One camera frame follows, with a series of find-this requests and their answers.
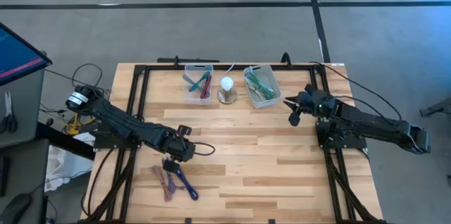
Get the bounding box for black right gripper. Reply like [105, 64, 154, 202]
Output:
[283, 83, 338, 116]

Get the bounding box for cream cable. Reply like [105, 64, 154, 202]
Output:
[253, 88, 272, 102]

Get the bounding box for purple cable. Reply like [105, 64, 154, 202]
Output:
[161, 158, 186, 196]

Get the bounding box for green cable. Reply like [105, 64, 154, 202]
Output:
[248, 67, 276, 101]

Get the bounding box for brown pink cable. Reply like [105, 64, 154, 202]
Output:
[150, 165, 173, 203]

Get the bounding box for dark blue cable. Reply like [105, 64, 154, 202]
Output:
[173, 167, 199, 201]

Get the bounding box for pale blue cable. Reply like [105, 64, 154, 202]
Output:
[244, 71, 264, 94]

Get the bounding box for red braided cable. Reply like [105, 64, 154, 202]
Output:
[199, 75, 214, 100]

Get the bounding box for black white braided cable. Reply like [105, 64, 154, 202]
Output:
[182, 73, 198, 93]

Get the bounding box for teal black braided cable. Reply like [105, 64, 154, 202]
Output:
[188, 71, 212, 93]

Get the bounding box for white plastic bin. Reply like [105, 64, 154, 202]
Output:
[242, 63, 282, 109]

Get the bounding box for clear plastic bin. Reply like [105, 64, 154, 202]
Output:
[182, 63, 215, 106]

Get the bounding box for white bulb brass lamp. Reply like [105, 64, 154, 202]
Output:
[217, 62, 238, 105]

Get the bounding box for black flat bar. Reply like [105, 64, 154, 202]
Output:
[156, 57, 211, 64]

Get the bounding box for yellow clamp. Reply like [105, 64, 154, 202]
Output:
[66, 117, 96, 136]

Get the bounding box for black desk edge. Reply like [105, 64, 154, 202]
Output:
[35, 121, 96, 161]

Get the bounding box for white bag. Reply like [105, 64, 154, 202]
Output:
[44, 132, 95, 193]

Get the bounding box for black computer mouse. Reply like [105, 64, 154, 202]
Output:
[0, 193, 33, 224]

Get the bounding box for blue laptop screen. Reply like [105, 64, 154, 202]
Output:
[0, 22, 54, 87]

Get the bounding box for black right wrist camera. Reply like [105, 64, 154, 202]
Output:
[288, 109, 303, 127]

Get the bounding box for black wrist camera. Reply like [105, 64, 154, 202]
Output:
[162, 159, 181, 175]
[288, 109, 303, 127]

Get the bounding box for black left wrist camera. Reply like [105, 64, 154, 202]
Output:
[162, 159, 181, 175]

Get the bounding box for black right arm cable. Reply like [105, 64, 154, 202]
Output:
[309, 61, 403, 123]

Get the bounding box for black aluminium table frame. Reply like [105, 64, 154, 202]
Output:
[80, 62, 388, 224]

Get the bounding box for black handled scissors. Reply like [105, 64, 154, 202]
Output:
[0, 91, 18, 135]

